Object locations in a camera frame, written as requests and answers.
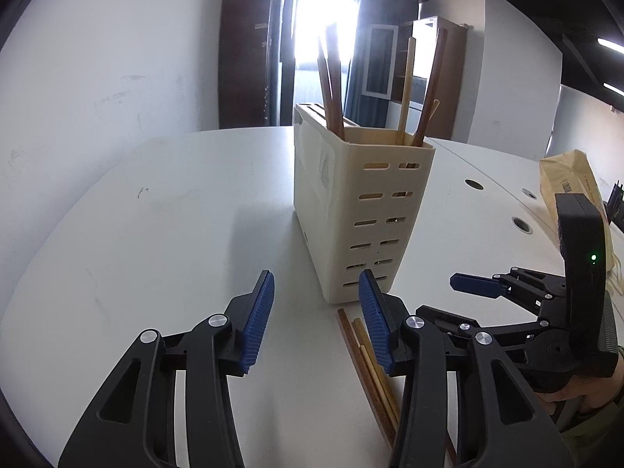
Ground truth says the dark wooden door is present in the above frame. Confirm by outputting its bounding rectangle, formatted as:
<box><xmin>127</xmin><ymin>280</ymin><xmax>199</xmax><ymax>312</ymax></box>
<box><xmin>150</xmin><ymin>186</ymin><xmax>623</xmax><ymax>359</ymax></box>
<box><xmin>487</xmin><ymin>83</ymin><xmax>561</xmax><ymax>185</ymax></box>
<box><xmin>218</xmin><ymin>0</ymin><xmax>299</xmax><ymax>130</ymax></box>

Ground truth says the light bamboo chopstick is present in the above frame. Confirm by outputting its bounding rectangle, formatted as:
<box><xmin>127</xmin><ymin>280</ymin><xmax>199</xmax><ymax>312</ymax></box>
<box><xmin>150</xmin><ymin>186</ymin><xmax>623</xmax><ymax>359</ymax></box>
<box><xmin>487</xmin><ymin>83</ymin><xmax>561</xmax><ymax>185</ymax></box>
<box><xmin>396</xmin><ymin>36</ymin><xmax>417</xmax><ymax>146</ymax></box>
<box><xmin>420</xmin><ymin>98</ymin><xmax>441</xmax><ymax>147</ymax></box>
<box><xmin>360</xmin><ymin>344</ymin><xmax>403</xmax><ymax>426</ymax></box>
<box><xmin>351</xmin><ymin>318</ymin><xmax>403</xmax><ymax>425</ymax></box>

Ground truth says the white framed glass cabinet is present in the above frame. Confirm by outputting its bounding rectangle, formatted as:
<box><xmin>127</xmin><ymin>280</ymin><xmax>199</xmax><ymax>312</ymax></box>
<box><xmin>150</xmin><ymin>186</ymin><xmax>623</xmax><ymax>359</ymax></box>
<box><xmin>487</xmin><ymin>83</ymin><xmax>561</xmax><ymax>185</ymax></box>
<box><xmin>362</xmin><ymin>16</ymin><xmax>469</xmax><ymax>143</ymax></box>

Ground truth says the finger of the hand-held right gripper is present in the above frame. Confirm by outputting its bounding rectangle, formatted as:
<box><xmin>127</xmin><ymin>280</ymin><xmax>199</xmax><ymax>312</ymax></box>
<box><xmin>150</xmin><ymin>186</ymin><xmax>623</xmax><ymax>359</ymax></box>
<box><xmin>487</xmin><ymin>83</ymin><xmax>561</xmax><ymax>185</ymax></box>
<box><xmin>416</xmin><ymin>303</ymin><xmax>553</xmax><ymax>353</ymax></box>
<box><xmin>449</xmin><ymin>266</ymin><xmax>569</xmax><ymax>321</ymax></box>

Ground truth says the person's right hand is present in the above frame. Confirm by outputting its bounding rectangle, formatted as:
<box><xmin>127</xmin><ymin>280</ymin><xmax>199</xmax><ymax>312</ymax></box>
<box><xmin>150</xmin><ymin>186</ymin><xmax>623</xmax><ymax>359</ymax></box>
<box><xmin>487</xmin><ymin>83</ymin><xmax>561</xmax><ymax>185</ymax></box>
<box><xmin>535</xmin><ymin>374</ymin><xmax>622</xmax><ymax>417</ymax></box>

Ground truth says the tan paper bag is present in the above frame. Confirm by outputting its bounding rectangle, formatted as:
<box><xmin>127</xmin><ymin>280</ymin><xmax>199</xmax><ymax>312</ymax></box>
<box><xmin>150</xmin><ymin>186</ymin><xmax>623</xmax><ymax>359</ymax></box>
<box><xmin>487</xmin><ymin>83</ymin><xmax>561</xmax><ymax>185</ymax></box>
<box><xmin>538</xmin><ymin>149</ymin><xmax>617</xmax><ymax>275</ymax></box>

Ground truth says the cream plastic utensil holder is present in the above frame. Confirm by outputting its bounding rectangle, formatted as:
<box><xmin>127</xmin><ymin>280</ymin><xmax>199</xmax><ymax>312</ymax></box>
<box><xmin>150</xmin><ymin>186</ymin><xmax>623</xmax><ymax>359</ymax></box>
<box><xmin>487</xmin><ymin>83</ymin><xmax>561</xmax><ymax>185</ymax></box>
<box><xmin>293</xmin><ymin>102</ymin><xmax>436</xmax><ymax>305</ymax></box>

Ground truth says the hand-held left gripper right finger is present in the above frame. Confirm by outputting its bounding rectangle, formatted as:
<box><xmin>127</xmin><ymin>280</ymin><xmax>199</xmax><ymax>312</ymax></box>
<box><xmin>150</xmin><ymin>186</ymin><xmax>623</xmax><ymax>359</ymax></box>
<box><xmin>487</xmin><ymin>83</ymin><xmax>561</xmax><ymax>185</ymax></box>
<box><xmin>358</xmin><ymin>269</ymin><xmax>574</xmax><ymax>468</ymax></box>

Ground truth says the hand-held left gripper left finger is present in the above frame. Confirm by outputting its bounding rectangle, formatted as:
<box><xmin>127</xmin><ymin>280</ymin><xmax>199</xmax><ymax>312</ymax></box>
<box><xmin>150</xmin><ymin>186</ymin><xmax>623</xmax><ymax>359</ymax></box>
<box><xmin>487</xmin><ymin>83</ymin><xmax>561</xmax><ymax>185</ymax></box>
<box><xmin>57</xmin><ymin>269</ymin><xmax>275</xmax><ymax>468</ymax></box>

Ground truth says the person's right forearm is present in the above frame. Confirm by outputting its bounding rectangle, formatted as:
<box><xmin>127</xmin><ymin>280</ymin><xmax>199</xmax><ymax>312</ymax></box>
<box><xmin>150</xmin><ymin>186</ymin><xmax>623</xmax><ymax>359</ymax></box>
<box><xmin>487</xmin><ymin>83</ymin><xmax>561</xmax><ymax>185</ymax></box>
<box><xmin>556</xmin><ymin>346</ymin><xmax>624</xmax><ymax>452</ymax></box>

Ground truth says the brown chopstick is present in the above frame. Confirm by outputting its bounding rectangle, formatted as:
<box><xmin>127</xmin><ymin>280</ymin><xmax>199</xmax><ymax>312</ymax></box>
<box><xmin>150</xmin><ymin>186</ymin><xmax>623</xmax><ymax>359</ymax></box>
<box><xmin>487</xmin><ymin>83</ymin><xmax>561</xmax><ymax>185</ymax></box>
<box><xmin>412</xmin><ymin>28</ymin><xmax>449</xmax><ymax>147</ymax></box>
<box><xmin>324</xmin><ymin>23</ymin><xmax>347</xmax><ymax>140</ymax></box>
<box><xmin>337</xmin><ymin>307</ymin><xmax>399</xmax><ymax>449</ymax></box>
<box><xmin>316</xmin><ymin>36</ymin><xmax>339</xmax><ymax>130</ymax></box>

